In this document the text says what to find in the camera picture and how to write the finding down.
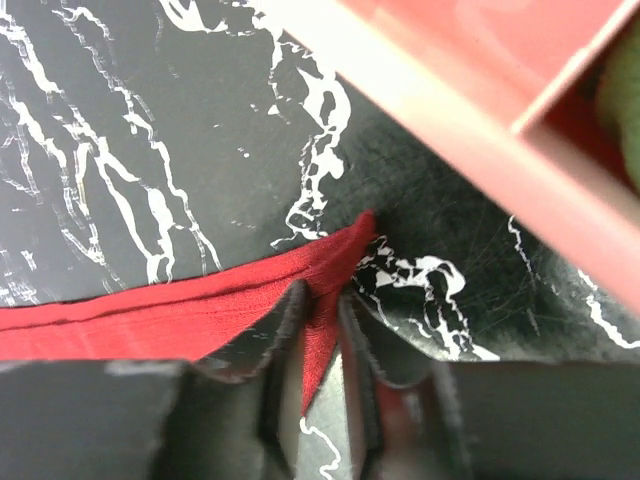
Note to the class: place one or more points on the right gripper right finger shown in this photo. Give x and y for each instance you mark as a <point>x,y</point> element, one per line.
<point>413,417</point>

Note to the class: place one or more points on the green rolled sock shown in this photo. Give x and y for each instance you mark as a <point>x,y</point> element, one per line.
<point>617,99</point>

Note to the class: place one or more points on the pink divided organizer tray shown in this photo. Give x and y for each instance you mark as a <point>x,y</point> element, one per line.
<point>496,89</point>

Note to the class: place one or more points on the black marble pattern mat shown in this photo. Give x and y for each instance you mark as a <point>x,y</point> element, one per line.
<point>151,142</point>

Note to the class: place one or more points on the red cloth napkin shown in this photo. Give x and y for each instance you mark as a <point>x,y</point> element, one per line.
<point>192,318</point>

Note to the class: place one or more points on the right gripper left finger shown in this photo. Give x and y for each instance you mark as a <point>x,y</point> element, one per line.
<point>231,416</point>

